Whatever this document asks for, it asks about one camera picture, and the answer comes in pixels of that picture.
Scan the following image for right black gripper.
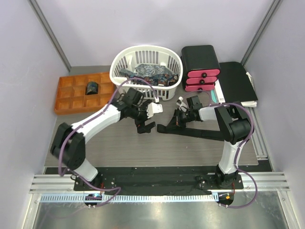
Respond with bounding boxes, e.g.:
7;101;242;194
167;108;193;131

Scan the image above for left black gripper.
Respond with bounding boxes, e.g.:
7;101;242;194
129;99;155;133

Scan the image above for black tie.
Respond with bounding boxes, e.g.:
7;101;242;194
157;124;224;141

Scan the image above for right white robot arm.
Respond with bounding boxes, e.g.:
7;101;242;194
157;96;254;188

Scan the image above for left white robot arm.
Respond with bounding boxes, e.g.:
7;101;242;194
50;88;163;190

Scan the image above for floral patterned ties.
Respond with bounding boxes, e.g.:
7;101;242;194
119;64;179;87

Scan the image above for white teal book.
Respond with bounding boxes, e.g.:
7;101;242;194
211;72;257;108

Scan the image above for white plastic basket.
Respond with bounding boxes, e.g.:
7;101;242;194
110;45;183;101

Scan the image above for orange wooden compartment tray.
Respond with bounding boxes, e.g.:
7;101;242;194
54;72;116;115

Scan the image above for black pink drawer box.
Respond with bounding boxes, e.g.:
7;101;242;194
181;45;221;92

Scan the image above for rolled dark patterned tie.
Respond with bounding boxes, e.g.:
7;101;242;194
85;81;99;95

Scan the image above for black folder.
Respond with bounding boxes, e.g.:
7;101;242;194
218;62;258;103

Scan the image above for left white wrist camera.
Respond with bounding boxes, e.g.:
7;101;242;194
146;103;163;119

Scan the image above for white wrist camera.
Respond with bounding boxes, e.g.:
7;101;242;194
176;96;188;112
146;103;163;119

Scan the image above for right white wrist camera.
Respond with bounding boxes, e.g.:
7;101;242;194
176;96;188;112

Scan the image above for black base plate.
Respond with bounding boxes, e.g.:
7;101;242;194
71;166;244;197

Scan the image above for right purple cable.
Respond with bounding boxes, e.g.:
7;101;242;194
197;89;258;209

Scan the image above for purple cable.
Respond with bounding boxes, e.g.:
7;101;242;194
197;89;258;209
58;77;160;208

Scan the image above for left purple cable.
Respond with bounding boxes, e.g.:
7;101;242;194
58;77;160;208

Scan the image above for aluminium rail frame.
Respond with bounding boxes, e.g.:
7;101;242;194
22;172;302;229

